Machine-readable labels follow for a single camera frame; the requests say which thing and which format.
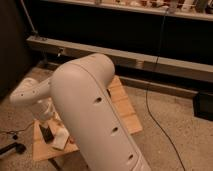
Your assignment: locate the upper shelf with items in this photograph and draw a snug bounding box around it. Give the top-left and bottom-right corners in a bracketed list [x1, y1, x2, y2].
[43, 0, 213, 22]

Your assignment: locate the wooden table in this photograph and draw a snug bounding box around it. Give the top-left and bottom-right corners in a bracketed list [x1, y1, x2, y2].
[33, 76, 142, 170]

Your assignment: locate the black floor cable with plug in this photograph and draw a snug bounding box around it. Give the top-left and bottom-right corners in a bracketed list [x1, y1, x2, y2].
[0, 121, 35, 141]

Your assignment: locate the white rectangular box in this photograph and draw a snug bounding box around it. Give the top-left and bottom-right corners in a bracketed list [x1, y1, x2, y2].
[52, 128, 69, 150]

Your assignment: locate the black cylindrical floor object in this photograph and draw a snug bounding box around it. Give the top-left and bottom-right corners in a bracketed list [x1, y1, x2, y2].
[0, 142, 26, 155]

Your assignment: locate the black hanging cable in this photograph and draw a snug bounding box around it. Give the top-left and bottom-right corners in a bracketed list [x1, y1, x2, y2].
[145, 7, 186, 171]

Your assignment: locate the metal shelf rail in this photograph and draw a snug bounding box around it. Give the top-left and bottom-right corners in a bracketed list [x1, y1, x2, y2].
[26, 36, 213, 83]

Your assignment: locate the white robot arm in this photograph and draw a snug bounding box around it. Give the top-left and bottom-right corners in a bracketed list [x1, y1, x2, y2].
[10, 53, 151, 171]

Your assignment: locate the black smartphone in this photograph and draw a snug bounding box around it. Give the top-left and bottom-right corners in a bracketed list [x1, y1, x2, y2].
[39, 125, 54, 143]

